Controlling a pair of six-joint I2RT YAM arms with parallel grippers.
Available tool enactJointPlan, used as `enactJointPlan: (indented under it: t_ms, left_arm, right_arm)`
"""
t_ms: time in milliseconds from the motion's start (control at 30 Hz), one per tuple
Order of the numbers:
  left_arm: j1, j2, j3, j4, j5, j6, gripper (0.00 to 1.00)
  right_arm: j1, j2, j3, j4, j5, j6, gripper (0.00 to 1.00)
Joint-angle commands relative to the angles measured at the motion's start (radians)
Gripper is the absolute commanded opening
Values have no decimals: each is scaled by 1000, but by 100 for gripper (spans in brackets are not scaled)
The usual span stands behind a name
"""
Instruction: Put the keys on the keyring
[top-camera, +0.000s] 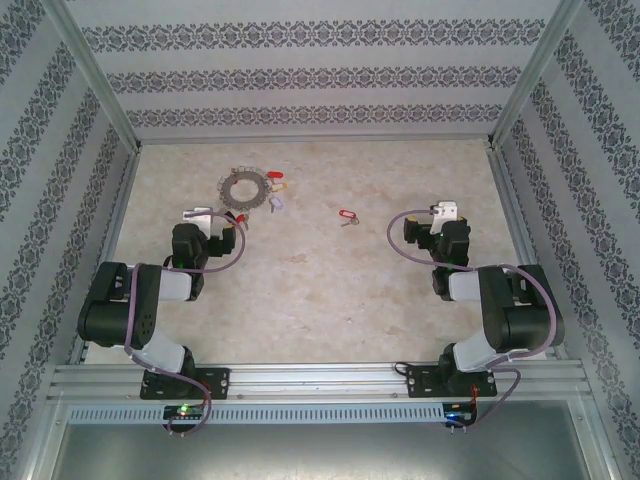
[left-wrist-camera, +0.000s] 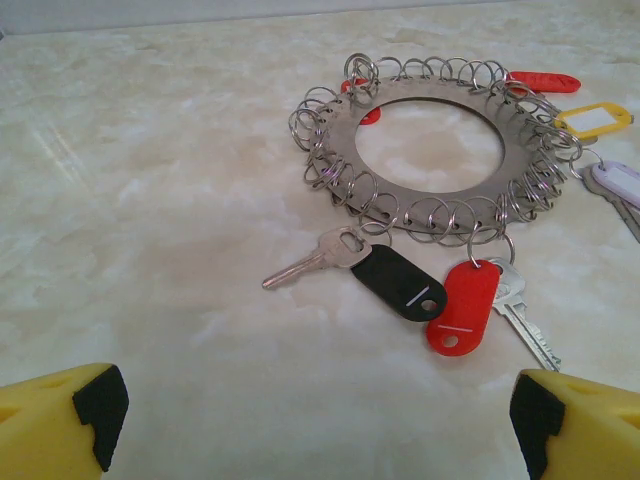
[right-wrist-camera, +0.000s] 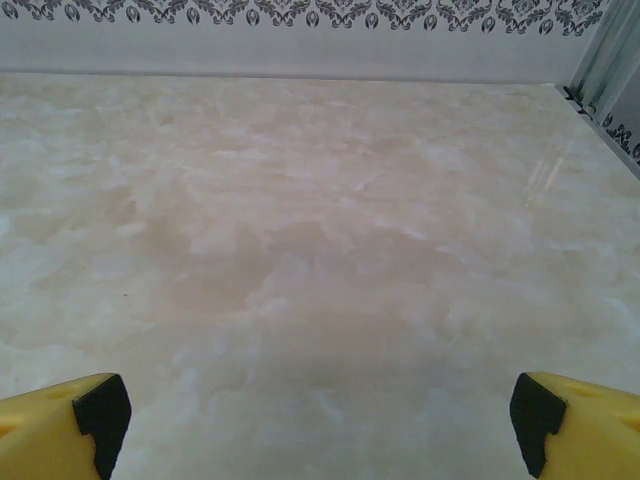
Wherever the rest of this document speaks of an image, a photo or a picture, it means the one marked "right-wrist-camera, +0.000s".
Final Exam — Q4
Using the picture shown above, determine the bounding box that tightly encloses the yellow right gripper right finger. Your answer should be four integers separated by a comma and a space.
508, 371, 640, 480

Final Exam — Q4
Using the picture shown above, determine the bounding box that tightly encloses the aluminium frame corner post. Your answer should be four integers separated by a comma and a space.
568, 0, 640, 121

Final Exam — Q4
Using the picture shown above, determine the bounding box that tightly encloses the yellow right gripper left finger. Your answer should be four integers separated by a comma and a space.
0, 372, 133, 480

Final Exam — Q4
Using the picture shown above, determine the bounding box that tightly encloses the aluminium table side rail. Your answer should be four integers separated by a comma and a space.
563, 84, 640, 182

